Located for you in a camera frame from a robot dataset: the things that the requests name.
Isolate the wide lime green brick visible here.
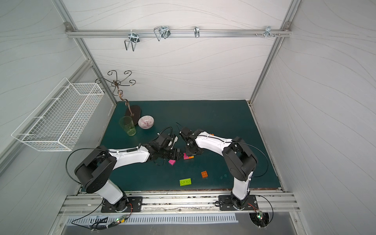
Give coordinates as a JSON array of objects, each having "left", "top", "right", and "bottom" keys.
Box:
[{"left": 179, "top": 178, "right": 192, "bottom": 187}]

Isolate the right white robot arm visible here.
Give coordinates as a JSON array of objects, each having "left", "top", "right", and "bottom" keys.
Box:
[{"left": 179, "top": 127, "right": 258, "bottom": 210}]

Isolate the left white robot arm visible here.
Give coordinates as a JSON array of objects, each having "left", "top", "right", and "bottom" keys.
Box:
[{"left": 74, "top": 134, "right": 183, "bottom": 212}]

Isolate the dark orange brick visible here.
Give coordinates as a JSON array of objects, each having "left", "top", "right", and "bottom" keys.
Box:
[{"left": 201, "top": 171, "right": 208, "bottom": 178}]

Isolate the striped ceramic bowl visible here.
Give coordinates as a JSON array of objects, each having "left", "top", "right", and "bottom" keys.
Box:
[{"left": 138, "top": 116, "right": 154, "bottom": 130}]

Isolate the green plastic cup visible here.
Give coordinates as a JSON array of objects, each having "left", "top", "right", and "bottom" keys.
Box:
[{"left": 119, "top": 116, "right": 136, "bottom": 136}]

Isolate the metal hook stand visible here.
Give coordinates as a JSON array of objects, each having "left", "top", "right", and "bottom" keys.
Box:
[{"left": 95, "top": 70, "right": 141, "bottom": 126}]

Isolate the metal hook one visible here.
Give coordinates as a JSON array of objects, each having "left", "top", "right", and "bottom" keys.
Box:
[{"left": 124, "top": 31, "right": 140, "bottom": 52}]

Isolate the metal hook two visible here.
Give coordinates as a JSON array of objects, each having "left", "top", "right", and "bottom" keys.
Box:
[{"left": 153, "top": 26, "right": 171, "bottom": 41}]

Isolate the metal hook three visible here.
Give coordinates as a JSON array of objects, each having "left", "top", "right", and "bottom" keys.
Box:
[{"left": 193, "top": 26, "right": 200, "bottom": 38}]

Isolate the metal hook four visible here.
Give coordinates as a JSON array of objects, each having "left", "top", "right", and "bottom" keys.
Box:
[{"left": 255, "top": 26, "right": 281, "bottom": 38}]

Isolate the aluminium cross bar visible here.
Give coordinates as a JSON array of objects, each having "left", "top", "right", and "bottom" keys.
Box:
[{"left": 66, "top": 28, "right": 292, "bottom": 39}]

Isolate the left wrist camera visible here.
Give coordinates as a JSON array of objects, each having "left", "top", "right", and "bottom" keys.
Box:
[{"left": 171, "top": 135, "right": 178, "bottom": 148}]

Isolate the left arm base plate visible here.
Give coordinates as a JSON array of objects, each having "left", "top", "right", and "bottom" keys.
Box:
[{"left": 101, "top": 196, "right": 143, "bottom": 213}]

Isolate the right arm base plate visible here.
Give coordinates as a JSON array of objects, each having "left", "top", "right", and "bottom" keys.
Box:
[{"left": 214, "top": 195, "right": 259, "bottom": 211}]

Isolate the white wire basket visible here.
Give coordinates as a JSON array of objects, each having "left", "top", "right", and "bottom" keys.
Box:
[{"left": 11, "top": 78, "right": 104, "bottom": 152}]

